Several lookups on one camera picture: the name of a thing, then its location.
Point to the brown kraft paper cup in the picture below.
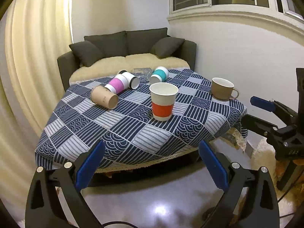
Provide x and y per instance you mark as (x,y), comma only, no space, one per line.
(104,97)

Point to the black banded paper cup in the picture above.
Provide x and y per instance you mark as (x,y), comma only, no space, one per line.
(133,81)

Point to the right hand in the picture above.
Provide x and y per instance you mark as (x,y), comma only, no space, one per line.
(288,170)

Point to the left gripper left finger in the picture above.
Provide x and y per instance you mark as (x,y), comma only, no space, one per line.
(43,208)

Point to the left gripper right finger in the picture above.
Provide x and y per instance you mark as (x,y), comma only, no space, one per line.
(249,198)

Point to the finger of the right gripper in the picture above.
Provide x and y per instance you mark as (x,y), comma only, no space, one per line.
(257,125)
(270,106)

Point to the brown ceramic mug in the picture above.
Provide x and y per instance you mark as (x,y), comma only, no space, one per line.
(223,89)

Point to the teal banded paper cup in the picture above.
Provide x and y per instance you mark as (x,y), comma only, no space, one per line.
(160,74)

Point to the right dark throw pillow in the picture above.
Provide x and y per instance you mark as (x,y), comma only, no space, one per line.
(166,47)

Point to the red banded paper cup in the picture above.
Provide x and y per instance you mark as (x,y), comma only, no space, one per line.
(163,97)

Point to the clear glass cup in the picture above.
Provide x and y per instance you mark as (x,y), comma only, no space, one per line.
(143,73)

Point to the cream curtain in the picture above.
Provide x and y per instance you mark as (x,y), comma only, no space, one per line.
(34,33)

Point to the pink banded paper cup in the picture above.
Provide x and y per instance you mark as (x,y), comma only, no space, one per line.
(118,84)

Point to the dark grey sofa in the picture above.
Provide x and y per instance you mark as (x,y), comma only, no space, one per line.
(123,44)

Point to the cream fleece sofa cover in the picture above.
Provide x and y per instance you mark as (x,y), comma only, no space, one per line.
(111,66)

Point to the blue patterned tablecloth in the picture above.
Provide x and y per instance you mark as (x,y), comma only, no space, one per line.
(132,137)

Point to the dark throw pillow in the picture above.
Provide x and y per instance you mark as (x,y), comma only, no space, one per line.
(166,47)
(86,52)

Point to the left dark throw pillow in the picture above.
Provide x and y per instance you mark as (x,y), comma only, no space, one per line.
(86,52)

